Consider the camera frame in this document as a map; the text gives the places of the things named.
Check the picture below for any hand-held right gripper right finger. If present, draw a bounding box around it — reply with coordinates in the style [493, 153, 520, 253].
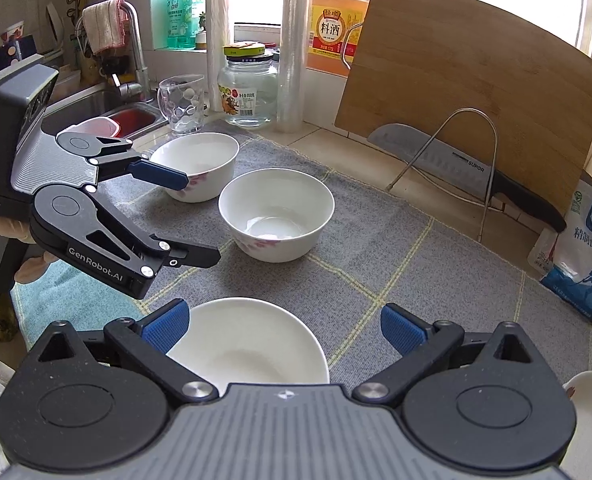
[352, 304, 534, 408]

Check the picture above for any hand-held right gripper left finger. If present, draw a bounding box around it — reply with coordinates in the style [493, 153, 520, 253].
[36, 298, 220, 408]

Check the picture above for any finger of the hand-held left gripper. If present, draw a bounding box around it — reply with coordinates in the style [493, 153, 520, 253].
[51, 202, 223, 302]
[87, 141, 190, 192]

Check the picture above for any white floral print bowl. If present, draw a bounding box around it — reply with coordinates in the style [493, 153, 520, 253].
[218, 169, 335, 264]
[149, 132, 240, 204]
[166, 297, 330, 397]

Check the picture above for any white fruit print plate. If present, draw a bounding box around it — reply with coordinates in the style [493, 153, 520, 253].
[562, 370, 592, 463]

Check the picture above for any person's left hand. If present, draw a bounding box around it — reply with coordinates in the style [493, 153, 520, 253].
[0, 215, 59, 286]

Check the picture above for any red basin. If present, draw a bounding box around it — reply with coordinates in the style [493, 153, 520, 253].
[108, 107, 158, 136]

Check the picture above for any grey checked table cloth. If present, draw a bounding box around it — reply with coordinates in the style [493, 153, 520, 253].
[11, 120, 592, 403]

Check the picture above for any steel sink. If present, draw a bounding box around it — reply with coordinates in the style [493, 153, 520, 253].
[41, 82, 163, 141]

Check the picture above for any clear glass mug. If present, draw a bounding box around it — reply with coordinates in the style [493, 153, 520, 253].
[157, 74, 208, 135]

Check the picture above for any pink plastic cup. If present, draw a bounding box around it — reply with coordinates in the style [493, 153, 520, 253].
[82, 116, 120, 139]

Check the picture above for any small printed box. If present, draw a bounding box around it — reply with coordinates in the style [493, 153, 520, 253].
[0, 20, 44, 73]

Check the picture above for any steel faucet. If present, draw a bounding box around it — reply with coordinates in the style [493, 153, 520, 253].
[101, 2, 150, 104]

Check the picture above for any glass jar with green lid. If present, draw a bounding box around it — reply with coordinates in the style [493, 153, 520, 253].
[217, 44, 280, 128]

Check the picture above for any pink edged dish cloth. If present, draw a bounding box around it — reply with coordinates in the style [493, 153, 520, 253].
[82, 0, 130, 54]

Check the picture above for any green dish soap bottle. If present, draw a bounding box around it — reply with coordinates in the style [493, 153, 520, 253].
[166, 0, 203, 51]

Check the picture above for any clear plastic wrap roll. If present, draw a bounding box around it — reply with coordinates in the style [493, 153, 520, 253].
[278, 0, 311, 133]

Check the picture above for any white and blue salt bag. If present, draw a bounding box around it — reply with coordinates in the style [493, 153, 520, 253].
[527, 170, 592, 322]

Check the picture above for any cooking wine jug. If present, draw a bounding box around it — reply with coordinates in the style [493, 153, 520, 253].
[310, 0, 370, 78]

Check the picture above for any bamboo cutting board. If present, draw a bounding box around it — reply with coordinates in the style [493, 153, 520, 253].
[333, 0, 592, 233]

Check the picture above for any black handled kitchen knife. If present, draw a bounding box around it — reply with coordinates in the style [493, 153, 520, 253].
[367, 123, 568, 233]

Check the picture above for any metal wire rack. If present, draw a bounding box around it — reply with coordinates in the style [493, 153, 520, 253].
[386, 107, 500, 242]

